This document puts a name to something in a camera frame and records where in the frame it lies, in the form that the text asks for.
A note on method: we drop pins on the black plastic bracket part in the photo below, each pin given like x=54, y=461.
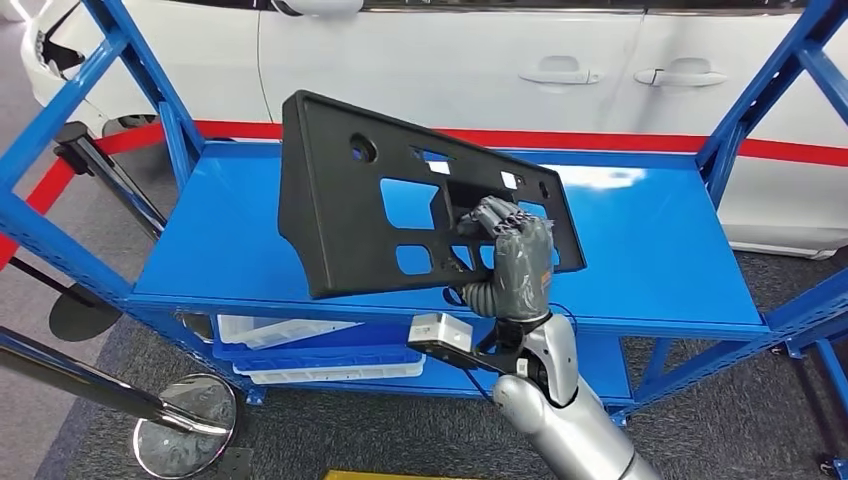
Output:
x=331, y=199

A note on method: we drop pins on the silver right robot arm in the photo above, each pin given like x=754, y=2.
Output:
x=570, y=424

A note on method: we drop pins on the large blue metal shelf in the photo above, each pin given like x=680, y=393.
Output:
x=232, y=232

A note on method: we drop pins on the white car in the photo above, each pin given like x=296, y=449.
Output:
x=430, y=66

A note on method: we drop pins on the red barrier belt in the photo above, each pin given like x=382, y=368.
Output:
x=629, y=142

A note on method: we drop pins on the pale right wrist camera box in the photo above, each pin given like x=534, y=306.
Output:
x=440, y=331

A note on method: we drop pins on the thin black stanchion post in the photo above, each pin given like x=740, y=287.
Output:
x=86, y=318

